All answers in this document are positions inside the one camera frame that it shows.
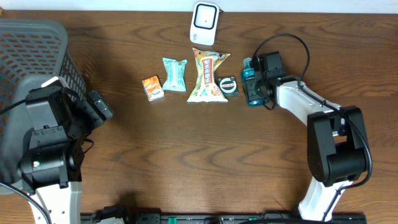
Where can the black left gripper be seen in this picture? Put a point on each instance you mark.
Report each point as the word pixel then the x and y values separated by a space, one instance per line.
pixel 86 109

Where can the blue mouthwash bottle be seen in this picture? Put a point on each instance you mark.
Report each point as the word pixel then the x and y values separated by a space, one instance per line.
pixel 252 85

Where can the small green round-logo box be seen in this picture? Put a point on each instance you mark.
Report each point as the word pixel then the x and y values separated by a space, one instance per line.
pixel 228 86

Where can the yellow snack bag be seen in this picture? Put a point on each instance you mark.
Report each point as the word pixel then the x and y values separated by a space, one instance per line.
pixel 206 90

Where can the small orange packet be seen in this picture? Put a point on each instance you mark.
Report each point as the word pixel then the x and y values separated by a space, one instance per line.
pixel 152 88

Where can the teal snack pack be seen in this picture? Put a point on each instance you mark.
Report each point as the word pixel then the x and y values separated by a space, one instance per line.
pixel 175 75

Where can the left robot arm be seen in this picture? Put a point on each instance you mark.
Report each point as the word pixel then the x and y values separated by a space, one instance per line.
pixel 51 166

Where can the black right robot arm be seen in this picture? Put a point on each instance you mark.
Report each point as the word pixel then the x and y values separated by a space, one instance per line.
pixel 338 152

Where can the white barcode scanner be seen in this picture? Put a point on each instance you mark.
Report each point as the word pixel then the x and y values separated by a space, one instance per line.
pixel 204 23

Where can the grey plastic mesh basket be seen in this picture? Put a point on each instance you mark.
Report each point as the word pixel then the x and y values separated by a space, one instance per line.
pixel 32 52

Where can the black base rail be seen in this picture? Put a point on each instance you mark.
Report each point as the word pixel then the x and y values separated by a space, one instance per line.
pixel 154 218

